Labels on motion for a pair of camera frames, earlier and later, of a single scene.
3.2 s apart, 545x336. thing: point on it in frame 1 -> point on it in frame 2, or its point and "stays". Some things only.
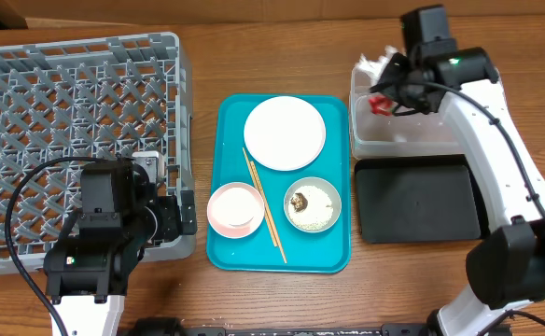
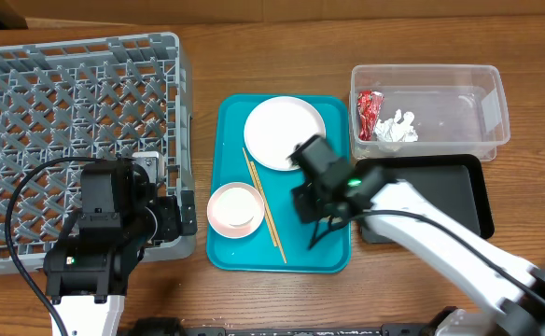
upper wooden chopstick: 261,198 stays
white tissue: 373,67 -> 391,131
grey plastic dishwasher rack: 83,98 stays
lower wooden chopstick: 268,211 stays
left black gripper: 171,226 stays
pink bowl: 235,209 stays
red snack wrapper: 381,105 -> 369,105
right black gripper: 395,75 -> 303,202
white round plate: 285,133 stays
